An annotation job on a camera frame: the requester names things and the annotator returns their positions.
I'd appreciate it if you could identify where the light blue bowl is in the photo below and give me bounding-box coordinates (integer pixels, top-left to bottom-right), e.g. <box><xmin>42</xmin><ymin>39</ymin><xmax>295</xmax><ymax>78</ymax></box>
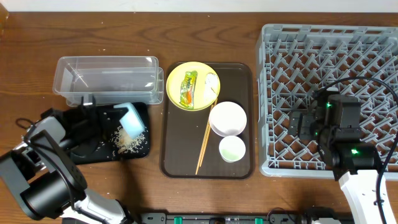
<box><xmin>113</xmin><ymin>103</ymin><xmax>145</xmax><ymax>139</ymax></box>

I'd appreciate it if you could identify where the white cup green inside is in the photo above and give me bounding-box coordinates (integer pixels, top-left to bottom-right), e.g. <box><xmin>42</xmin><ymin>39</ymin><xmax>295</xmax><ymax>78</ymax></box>
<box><xmin>219</xmin><ymin>136</ymin><xmax>246</xmax><ymax>163</ymax></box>

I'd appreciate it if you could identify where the pale pink bowl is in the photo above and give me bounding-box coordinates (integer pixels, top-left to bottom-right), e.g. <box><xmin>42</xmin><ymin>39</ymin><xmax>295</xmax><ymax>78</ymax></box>
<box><xmin>209</xmin><ymin>101</ymin><xmax>248</xmax><ymax>137</ymax></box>

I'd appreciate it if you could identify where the green snack wrapper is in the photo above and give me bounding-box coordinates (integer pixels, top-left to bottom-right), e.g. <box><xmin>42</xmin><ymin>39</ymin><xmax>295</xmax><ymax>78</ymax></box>
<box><xmin>180</xmin><ymin>70</ymin><xmax>198</xmax><ymax>110</ymax></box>

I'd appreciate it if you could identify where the white tissue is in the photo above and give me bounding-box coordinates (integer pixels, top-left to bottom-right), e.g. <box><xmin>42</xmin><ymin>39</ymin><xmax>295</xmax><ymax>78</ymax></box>
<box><xmin>204</xmin><ymin>73</ymin><xmax>218</xmax><ymax>98</ymax></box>

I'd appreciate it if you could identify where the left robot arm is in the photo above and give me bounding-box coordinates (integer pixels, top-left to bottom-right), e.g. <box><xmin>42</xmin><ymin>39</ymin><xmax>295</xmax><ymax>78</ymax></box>
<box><xmin>1</xmin><ymin>101</ymin><xmax>139</xmax><ymax>223</ymax></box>

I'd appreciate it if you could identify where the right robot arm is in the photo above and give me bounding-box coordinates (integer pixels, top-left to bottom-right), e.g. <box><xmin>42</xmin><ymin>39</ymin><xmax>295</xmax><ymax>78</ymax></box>
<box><xmin>288</xmin><ymin>90</ymin><xmax>396</xmax><ymax>223</ymax></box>

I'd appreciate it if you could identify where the black waste tray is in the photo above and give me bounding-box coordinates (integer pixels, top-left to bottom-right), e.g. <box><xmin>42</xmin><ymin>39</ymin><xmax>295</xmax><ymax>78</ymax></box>
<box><xmin>69</xmin><ymin>103</ymin><xmax>150</xmax><ymax>164</ymax></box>

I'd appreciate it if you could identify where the grey plastic dishwasher rack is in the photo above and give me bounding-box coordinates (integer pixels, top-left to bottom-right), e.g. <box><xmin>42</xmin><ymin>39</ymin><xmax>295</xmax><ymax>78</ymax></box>
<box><xmin>256</xmin><ymin>24</ymin><xmax>397</xmax><ymax>180</ymax></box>

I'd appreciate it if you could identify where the pile of white rice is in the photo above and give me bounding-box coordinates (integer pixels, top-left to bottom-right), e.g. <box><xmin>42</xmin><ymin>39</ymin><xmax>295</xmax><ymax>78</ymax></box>
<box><xmin>110</xmin><ymin>126</ymin><xmax>148</xmax><ymax>154</ymax></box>

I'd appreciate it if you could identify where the clear plastic bin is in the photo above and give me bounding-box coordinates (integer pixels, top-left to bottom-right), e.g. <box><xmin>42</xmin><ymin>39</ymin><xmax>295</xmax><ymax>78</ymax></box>
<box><xmin>53</xmin><ymin>56</ymin><xmax>164</xmax><ymax>107</ymax></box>

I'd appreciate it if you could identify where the dark brown serving tray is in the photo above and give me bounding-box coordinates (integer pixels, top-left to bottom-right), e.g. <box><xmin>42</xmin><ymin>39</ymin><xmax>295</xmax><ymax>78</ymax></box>
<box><xmin>160</xmin><ymin>63</ymin><xmax>255</xmax><ymax>179</ymax></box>

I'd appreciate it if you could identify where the wooden chopstick right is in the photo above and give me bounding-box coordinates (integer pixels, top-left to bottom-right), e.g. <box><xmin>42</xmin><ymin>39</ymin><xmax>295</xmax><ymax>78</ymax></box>
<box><xmin>198</xmin><ymin>118</ymin><xmax>211</xmax><ymax>168</ymax></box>

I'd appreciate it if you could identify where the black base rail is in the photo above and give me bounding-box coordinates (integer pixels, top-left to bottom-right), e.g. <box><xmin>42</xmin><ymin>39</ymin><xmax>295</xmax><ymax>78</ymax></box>
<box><xmin>62</xmin><ymin>207</ymin><xmax>355</xmax><ymax>224</ymax></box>

